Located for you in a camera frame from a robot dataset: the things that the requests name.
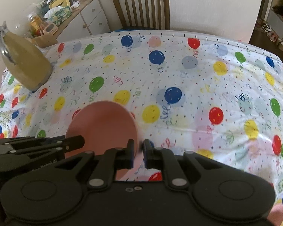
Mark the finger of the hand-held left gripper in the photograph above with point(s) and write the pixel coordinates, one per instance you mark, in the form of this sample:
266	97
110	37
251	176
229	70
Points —
73	142
18	140

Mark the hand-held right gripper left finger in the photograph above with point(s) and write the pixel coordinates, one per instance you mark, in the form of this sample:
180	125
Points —
131	155

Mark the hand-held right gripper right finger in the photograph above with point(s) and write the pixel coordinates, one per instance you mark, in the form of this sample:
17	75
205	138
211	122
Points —
146	155

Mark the large pink bowl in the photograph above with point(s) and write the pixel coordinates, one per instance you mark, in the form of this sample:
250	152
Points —
103	124

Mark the balloon print tablecloth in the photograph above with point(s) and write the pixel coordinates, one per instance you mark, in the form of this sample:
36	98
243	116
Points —
179	87

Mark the gold thermos jug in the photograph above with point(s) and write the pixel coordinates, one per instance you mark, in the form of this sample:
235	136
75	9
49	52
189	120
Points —
28	63

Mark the brown paper bag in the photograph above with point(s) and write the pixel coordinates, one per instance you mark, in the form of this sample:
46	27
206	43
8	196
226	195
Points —
46	40

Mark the small kitchen timer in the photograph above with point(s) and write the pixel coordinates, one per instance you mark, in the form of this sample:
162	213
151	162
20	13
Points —
50	29

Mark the glass jar with yellow contents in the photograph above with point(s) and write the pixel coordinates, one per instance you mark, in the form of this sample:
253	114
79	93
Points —
35	24

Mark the blue seat cushion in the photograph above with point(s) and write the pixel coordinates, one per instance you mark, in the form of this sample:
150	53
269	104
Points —
132	29

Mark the white sideboard with wooden top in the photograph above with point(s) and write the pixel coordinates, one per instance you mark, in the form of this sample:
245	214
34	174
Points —
92	16

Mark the green floral tissue box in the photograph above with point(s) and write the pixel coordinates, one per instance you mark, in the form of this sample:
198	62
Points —
57	15

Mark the wooden chair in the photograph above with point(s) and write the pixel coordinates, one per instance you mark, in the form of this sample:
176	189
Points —
141	7

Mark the row of shoes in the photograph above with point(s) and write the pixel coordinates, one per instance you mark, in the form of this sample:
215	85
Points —
274	36

